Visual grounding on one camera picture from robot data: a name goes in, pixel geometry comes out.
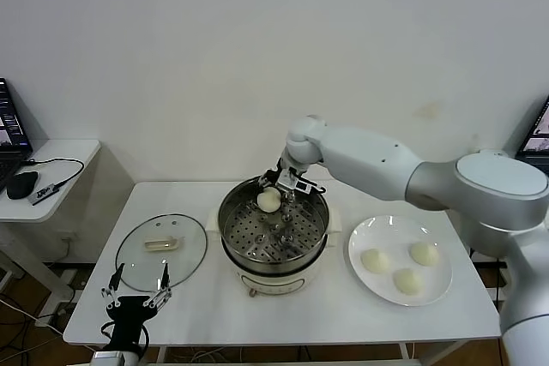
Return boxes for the perforated steel steamer basket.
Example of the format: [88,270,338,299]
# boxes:
[217,174,332,265]

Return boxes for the black computer mouse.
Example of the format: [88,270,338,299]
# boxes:
[7,171,39,201]

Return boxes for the black laptop beside label box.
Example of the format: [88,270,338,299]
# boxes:
[516,95,549,159]

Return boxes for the white floor cables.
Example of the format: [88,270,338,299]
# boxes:
[188,349,228,363]

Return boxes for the white steamed baozi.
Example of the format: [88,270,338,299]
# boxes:
[360,248,392,275]
[256,188,283,213]
[393,268,425,297]
[407,242,441,267]

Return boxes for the white side desk with mouse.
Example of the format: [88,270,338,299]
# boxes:
[0,138,102,311]

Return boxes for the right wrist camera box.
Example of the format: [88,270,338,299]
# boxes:
[293,179,326,195]

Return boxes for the thin black desk cable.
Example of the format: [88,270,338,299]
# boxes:
[22,157,86,190]

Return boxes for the white wall socket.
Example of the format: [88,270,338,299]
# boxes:
[63,231,81,255]

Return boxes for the round white plate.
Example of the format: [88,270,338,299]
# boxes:
[347,215,454,308]

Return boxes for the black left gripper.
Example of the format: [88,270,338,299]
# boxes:
[100,261,173,351]

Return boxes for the grey adapter with sticker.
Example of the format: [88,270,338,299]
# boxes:
[29,183,58,207]

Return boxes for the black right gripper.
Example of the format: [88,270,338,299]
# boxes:
[258,166,302,224]

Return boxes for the black laptop beside mouse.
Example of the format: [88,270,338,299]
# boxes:
[0,77,34,194]

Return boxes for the glass lid cream handle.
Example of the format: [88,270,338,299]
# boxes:
[115,212,209,294]

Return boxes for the cream electric cooking pot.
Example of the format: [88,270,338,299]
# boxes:
[205,207,344,299]

